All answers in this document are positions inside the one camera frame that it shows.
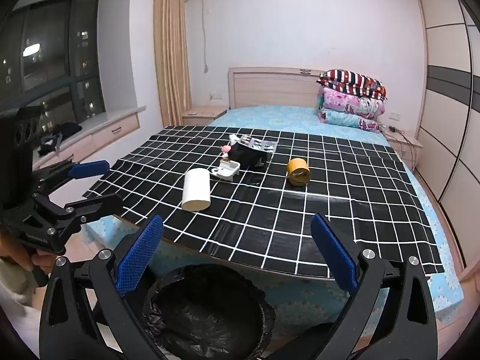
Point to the beige curtain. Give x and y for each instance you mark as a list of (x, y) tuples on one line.
[(170, 45)]

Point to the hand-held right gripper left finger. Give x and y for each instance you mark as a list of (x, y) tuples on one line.
[(138, 257)]

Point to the light wooden nightstand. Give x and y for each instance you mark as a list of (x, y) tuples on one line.
[(204, 114), (403, 138)]

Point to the black checkered tablecloth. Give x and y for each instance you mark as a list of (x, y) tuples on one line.
[(337, 195)]

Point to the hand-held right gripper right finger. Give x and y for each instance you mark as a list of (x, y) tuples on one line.
[(333, 257)]

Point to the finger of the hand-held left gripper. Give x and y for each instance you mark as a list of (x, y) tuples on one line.
[(90, 168), (101, 206)]

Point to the sliding door wardrobe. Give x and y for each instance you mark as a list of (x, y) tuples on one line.
[(446, 120)]

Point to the black cloth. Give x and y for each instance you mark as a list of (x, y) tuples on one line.
[(247, 155)]

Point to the trash bin with black bag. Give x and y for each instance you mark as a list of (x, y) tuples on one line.
[(210, 307)]

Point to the white toilet paper roll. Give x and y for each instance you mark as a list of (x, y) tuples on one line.
[(195, 187)]

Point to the person's left hand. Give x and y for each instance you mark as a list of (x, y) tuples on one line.
[(43, 263)]

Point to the blue folded quilt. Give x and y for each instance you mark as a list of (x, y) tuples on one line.
[(345, 120)]

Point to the small pink toy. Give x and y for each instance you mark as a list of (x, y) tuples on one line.
[(225, 150)]

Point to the window seat drawer cabinet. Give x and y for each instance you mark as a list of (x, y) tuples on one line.
[(112, 131)]

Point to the yellow tape roll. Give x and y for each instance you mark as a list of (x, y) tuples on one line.
[(296, 167)]

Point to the light wooden headboard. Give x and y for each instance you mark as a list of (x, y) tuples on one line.
[(270, 86)]

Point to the black clothes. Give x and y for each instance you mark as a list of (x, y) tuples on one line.
[(67, 129)]

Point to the silver pill blister pack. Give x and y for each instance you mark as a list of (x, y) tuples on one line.
[(267, 145)]

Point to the dark window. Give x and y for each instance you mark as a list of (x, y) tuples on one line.
[(48, 63)]

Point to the white plastic box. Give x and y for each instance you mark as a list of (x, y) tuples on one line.
[(229, 168)]

